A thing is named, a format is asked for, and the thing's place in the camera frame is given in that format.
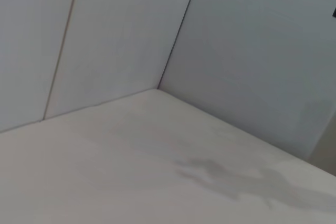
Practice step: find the grey white board panel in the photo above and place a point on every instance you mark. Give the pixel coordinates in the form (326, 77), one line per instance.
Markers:
(249, 64)

